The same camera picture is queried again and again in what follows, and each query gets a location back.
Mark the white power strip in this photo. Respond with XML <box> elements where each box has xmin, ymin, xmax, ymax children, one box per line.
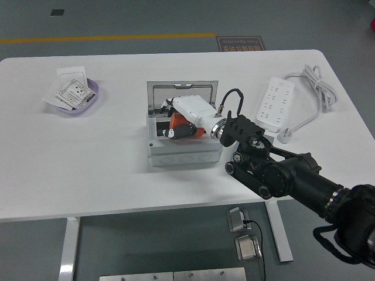
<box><xmin>256</xmin><ymin>76</ymin><xmax>295</xmax><ymax>132</ymax></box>

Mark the black pedal cable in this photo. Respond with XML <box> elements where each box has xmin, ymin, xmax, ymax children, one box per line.
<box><xmin>244</xmin><ymin>219</ymin><xmax>267</xmax><ymax>281</ymax></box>

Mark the silver foot pedal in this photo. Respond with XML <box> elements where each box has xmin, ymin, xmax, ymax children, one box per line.
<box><xmin>234</xmin><ymin>234</ymin><xmax>262</xmax><ymax>261</ymax></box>
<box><xmin>226</xmin><ymin>207</ymin><xmax>250</xmax><ymax>232</ymax></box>

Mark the transparent grey box lid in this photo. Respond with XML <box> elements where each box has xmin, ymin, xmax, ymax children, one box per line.
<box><xmin>146</xmin><ymin>80</ymin><xmax>220</xmax><ymax>116</ymax></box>

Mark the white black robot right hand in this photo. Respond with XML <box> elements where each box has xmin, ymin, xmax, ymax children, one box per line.
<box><xmin>159</xmin><ymin>95</ymin><xmax>223</xmax><ymax>140</ymax></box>

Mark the plain white switch plate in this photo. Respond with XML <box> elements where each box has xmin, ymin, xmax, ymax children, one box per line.
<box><xmin>56</xmin><ymin>66</ymin><xmax>88</xmax><ymax>85</ymax></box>

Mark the white flat cover plate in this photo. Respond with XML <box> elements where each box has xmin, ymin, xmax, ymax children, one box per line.
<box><xmin>42</xmin><ymin>81</ymin><xmax>71</xmax><ymax>111</ymax></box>

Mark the brown floor sign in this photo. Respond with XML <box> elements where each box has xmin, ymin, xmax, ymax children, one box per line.
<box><xmin>216</xmin><ymin>35</ymin><xmax>266</xmax><ymax>53</ymax></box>

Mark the white socket panel with print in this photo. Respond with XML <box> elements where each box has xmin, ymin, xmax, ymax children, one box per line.
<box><xmin>55</xmin><ymin>78</ymin><xmax>97</xmax><ymax>109</ymax></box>

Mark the grey plastic junction box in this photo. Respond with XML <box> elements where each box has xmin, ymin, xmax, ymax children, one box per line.
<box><xmin>146</xmin><ymin>112</ymin><xmax>225</xmax><ymax>167</ymax></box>

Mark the white table leg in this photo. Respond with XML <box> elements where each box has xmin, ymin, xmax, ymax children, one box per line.
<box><xmin>57</xmin><ymin>217</ymin><xmax>81</xmax><ymax>281</ymax></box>
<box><xmin>265</xmin><ymin>200</ymin><xmax>294</xmax><ymax>263</ymax></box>

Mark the orange cylinder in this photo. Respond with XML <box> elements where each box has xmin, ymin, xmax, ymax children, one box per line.
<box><xmin>169</xmin><ymin>112</ymin><xmax>206</xmax><ymax>138</ymax></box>

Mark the white power cord with plug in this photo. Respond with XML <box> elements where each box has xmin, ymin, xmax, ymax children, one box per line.
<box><xmin>277</xmin><ymin>64</ymin><xmax>338</xmax><ymax>144</ymax></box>

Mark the grey metal base plate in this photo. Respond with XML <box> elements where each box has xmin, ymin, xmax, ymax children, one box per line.
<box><xmin>99</xmin><ymin>272</ymin><xmax>173</xmax><ymax>281</ymax></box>
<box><xmin>173</xmin><ymin>267</ymin><xmax>247</xmax><ymax>281</ymax></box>

